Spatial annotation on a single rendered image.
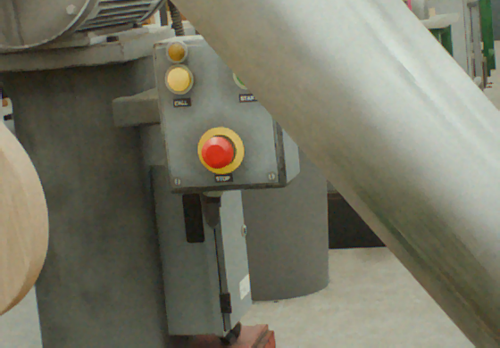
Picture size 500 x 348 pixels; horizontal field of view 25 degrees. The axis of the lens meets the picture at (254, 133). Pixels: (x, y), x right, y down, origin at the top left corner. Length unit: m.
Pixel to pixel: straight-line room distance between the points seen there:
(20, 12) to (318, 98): 0.97
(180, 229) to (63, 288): 0.20
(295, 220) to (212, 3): 3.62
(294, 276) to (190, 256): 2.58
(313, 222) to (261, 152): 2.84
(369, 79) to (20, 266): 0.71
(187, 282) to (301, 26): 1.15
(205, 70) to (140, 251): 0.37
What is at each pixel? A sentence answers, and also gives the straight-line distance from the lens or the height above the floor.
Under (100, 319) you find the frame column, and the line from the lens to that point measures 1.76.
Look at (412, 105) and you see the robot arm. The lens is 0.62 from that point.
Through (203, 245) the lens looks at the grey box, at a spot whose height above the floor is 0.80.
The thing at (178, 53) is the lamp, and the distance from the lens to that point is 1.46.
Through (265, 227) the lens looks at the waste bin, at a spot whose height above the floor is 0.28.
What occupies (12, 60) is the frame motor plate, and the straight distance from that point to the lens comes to 1.65.
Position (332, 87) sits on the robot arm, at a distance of 0.62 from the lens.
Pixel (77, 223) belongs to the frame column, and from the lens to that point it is 1.74.
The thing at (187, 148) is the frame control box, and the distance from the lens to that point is 1.47.
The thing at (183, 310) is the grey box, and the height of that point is 0.70.
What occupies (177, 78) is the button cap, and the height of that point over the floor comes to 1.07.
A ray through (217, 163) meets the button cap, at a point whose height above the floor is 0.96.
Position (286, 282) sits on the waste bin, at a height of 0.06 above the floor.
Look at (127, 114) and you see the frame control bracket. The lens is 1.60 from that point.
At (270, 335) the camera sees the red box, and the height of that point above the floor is 0.61.
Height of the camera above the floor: 1.19
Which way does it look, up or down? 8 degrees down
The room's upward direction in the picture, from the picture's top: 6 degrees counter-clockwise
